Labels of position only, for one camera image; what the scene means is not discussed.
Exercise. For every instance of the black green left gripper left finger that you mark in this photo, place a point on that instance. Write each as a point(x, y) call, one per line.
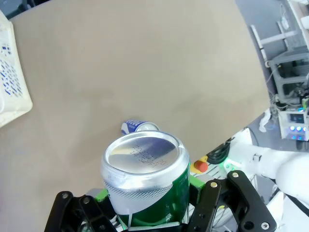
point(70, 212)

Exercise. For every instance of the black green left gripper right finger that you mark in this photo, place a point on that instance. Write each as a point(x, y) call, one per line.
point(231, 200)

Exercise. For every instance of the green white soda can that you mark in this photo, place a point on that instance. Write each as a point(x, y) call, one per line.
point(144, 154)

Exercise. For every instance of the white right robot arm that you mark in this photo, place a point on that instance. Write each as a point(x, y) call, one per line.
point(277, 164)

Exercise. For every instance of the cream plastic shopping basket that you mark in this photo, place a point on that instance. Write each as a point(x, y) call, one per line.
point(12, 91)

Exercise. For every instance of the yellow emergency stop button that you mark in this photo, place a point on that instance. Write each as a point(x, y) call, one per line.
point(201, 166)

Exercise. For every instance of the control box with blue lights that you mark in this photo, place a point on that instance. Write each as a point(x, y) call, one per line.
point(293, 125)

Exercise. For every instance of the blue white soda can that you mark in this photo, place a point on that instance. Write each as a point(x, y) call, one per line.
point(130, 125)

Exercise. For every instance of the grey metal rack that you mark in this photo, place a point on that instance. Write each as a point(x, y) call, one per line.
point(287, 70)

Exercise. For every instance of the white aluminium frame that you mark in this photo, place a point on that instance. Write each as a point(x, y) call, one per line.
point(272, 39)

